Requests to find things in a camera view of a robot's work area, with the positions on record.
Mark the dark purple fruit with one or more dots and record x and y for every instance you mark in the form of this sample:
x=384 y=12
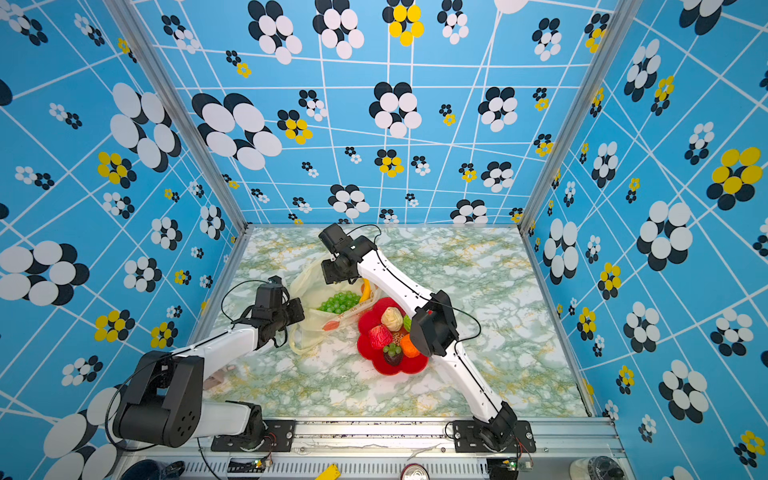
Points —
x=393 y=354

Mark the aluminium corner post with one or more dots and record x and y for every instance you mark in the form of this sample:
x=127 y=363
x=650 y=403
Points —
x=620 y=23
x=128 y=23

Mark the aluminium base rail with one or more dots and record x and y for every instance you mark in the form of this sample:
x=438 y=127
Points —
x=379 y=448

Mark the pink toy bottle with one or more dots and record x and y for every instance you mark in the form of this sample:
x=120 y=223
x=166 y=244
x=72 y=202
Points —
x=217 y=380

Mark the beige round fruit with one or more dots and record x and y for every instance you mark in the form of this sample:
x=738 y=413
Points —
x=392 y=319

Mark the red flower-shaped plate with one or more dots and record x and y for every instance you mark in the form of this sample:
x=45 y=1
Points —
x=410 y=366

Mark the orange tangerine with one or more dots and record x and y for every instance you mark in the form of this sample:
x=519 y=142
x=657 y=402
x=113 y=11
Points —
x=408 y=348

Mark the aluminium corner post right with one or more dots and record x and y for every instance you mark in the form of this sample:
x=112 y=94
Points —
x=620 y=23

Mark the metal can top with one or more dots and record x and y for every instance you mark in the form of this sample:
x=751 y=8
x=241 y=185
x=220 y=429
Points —
x=414 y=471

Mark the yellow tag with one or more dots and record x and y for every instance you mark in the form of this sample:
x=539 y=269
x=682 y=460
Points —
x=332 y=472

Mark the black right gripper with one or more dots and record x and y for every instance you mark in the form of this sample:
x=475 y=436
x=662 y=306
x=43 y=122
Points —
x=328 y=274

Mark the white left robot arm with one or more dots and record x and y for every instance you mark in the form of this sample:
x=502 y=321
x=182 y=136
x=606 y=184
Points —
x=162 y=403

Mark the red fruit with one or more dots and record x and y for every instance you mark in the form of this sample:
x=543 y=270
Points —
x=380 y=337

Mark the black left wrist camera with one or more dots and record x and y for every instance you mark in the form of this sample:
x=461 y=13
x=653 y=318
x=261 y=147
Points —
x=270 y=307

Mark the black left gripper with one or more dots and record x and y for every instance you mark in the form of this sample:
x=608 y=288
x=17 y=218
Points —
x=296 y=306

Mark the translucent printed plastic bag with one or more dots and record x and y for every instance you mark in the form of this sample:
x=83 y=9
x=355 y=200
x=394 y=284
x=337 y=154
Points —
x=317 y=326

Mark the green grape bunch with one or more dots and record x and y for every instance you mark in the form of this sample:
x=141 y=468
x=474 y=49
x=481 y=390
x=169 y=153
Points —
x=340 y=302

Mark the aluminium corner post left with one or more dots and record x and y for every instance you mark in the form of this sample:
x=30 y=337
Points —
x=128 y=23

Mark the yellow banana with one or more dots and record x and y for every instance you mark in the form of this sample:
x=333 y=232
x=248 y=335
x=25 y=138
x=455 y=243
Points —
x=366 y=292

